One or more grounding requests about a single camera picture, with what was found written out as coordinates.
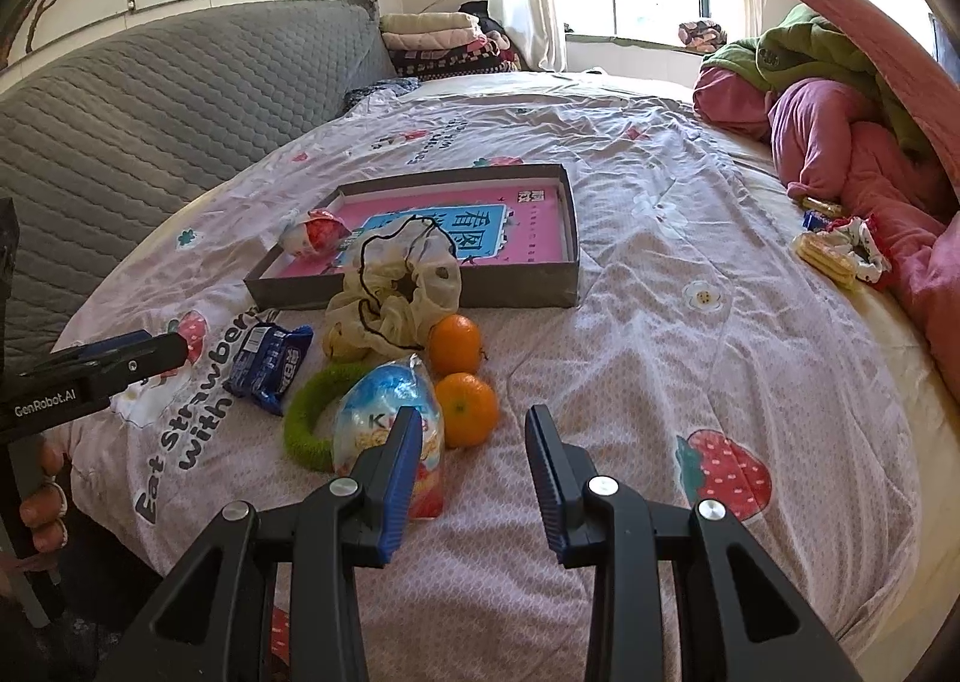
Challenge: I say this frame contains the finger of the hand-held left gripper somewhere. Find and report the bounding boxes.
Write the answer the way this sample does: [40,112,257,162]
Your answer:
[19,329,190,402]

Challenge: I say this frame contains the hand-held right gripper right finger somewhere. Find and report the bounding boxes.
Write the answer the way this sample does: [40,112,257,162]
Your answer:
[523,403,863,682]

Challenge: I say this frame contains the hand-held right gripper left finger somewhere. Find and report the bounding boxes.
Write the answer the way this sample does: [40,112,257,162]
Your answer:
[97,406,425,682]

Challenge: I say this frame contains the white and blue snack bag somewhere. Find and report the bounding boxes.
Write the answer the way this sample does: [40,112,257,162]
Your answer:
[332,354,445,519]

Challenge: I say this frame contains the green fuzzy ring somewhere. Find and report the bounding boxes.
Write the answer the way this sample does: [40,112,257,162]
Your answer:
[283,361,376,473]

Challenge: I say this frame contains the blue snack packet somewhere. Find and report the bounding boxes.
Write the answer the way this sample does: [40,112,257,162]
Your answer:
[227,323,314,417]

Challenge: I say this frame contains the orange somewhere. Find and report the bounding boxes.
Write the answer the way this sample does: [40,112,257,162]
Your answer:
[435,372,500,448]
[427,314,482,375]

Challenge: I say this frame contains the cream scrunchie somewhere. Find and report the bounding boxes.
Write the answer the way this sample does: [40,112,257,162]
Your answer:
[324,232,462,360]

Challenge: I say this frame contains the grey cardboard box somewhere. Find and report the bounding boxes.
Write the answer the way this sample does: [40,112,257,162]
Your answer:
[244,163,582,310]

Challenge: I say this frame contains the person's left hand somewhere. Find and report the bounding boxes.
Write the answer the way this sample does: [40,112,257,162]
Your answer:
[19,438,72,555]

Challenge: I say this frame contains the small yellow fruit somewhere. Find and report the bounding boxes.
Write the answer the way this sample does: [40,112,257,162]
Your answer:
[324,322,362,362]

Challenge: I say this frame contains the strawberry print bedsheet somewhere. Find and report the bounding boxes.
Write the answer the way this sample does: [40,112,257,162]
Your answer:
[52,71,923,682]

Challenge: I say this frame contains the grey quilted headboard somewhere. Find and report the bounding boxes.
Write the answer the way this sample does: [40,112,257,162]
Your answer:
[0,0,398,353]

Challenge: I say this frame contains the pink and blue book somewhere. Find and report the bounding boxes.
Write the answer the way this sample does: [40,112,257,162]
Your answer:
[277,183,565,278]

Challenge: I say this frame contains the yellow biscuit pack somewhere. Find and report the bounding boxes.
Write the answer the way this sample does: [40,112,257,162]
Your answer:
[793,232,860,290]

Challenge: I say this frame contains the blue patterned cloth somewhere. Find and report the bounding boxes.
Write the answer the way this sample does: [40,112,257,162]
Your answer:
[343,76,421,112]

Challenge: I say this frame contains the snack packets near blankets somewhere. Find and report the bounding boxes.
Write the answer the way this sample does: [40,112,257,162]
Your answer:
[825,215,893,286]

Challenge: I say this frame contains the checkered folded blanket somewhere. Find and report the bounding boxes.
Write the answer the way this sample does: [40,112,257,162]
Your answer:
[390,43,522,82]

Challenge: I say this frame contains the pink folded blanket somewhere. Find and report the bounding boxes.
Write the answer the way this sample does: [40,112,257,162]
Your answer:
[382,28,487,55]

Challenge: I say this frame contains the cream folded blanket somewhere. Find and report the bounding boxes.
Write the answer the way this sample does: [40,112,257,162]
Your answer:
[380,12,481,38]

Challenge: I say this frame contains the pink quilt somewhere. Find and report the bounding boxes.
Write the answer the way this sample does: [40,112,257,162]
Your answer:
[694,0,960,420]

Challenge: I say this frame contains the dark cloth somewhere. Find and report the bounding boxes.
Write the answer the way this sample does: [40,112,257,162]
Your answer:
[457,0,512,42]

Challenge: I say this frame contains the folded floral cloth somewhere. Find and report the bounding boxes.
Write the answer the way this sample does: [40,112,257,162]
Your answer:
[679,20,727,50]

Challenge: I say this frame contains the green blanket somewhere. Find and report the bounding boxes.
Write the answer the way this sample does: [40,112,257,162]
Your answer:
[701,3,935,158]

